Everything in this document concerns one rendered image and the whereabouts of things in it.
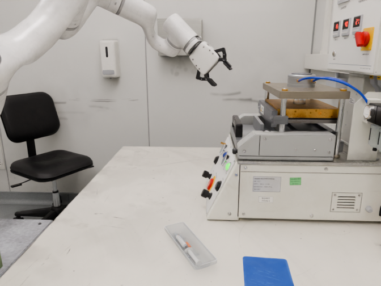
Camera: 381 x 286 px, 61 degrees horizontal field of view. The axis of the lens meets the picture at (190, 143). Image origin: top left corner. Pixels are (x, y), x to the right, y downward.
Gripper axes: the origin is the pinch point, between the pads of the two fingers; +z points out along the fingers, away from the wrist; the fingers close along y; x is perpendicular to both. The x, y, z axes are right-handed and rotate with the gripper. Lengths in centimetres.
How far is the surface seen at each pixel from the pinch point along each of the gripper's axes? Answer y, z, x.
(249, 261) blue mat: 7, 44, 65
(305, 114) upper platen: -19.3, 29.4, 35.1
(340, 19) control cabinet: -42.4, 16.3, 11.8
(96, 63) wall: 83, -86, -75
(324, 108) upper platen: -23, 32, 33
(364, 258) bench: -10, 61, 54
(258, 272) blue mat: 5, 45, 68
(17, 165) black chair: 147, -61, -15
